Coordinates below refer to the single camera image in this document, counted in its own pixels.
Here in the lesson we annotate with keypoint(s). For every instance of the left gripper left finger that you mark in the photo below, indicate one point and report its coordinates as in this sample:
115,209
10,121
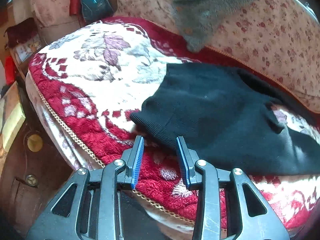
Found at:
128,178

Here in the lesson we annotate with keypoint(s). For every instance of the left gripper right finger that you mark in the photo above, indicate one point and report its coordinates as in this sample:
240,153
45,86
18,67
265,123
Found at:
186,160

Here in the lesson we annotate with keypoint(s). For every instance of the black knit pants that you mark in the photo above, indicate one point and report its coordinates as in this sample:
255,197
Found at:
225,115

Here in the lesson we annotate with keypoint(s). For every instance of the dark wooden nightstand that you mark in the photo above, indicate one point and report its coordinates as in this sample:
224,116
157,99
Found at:
31,173

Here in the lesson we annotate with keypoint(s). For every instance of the red white floral blanket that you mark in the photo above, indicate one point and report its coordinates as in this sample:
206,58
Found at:
90,81

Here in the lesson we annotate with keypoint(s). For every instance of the yellow book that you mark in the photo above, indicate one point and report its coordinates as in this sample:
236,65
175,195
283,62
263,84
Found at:
12,117

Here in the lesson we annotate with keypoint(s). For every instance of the teal plastic bag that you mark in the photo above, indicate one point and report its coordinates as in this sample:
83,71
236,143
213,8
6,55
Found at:
93,10

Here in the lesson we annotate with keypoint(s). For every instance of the floral pillow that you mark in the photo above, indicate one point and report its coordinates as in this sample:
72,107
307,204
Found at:
51,12

